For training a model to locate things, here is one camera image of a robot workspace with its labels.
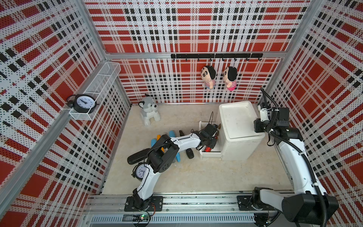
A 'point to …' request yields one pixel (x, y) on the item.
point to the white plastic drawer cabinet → (239, 141)
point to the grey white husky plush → (149, 109)
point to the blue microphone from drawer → (172, 134)
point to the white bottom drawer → (216, 152)
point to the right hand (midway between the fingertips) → (259, 121)
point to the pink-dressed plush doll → (229, 75)
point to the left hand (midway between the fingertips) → (214, 141)
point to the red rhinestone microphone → (207, 149)
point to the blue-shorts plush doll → (208, 75)
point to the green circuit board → (143, 217)
